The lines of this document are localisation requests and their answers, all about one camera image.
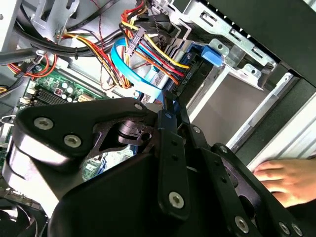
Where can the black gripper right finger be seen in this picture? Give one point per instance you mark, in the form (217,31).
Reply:
(217,168)

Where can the person's bare hand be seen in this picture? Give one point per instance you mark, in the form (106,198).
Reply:
(296,180)

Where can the hard disk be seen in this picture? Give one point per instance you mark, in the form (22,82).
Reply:
(212,55)

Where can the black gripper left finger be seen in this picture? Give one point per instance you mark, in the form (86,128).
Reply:
(56,128)

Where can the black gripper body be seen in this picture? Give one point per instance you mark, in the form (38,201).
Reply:
(111,205)

